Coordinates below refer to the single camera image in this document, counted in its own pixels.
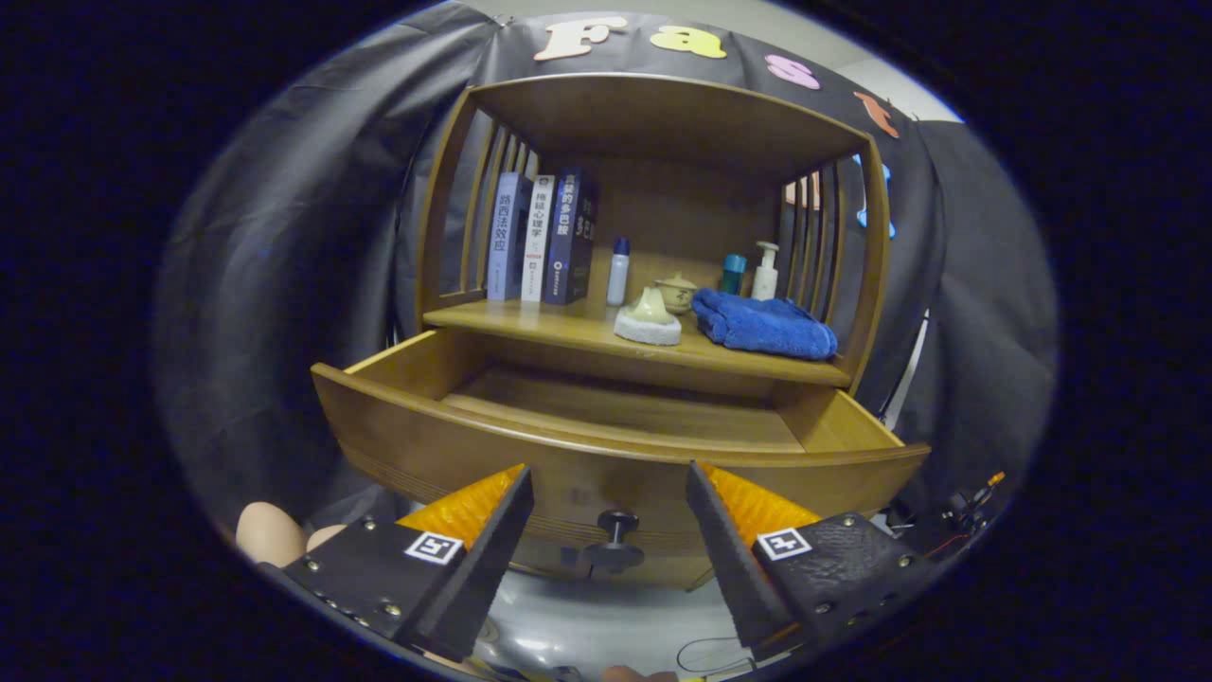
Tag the white bottle with blue cap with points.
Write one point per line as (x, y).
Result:
(617, 279)

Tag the orange and black tool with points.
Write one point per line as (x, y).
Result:
(971, 497)

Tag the black backdrop cloth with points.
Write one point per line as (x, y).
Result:
(284, 284)

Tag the pale green scrubber white base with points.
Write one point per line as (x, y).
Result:
(649, 322)

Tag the white book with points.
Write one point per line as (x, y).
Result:
(536, 246)

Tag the white pump bottle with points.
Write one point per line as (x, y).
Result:
(764, 279)

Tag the dark blue book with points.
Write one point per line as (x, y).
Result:
(563, 246)

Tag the light blue book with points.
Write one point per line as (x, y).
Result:
(507, 246)

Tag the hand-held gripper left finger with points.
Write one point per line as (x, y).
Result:
(488, 559)

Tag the blue folded towel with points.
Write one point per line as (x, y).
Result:
(767, 327)

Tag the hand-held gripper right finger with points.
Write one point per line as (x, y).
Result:
(729, 559)

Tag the beige lidded teacup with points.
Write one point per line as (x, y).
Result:
(678, 296)

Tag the teal bottle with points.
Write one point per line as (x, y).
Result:
(733, 275)

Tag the wooden countertop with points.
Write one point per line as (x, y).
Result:
(568, 327)

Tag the wooden cabinet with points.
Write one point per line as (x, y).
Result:
(682, 208)

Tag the person's bare knee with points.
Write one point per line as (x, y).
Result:
(324, 537)
(270, 532)

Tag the black drawer knob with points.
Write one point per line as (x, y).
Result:
(615, 549)

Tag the wooden drawer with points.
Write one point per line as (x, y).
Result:
(445, 455)

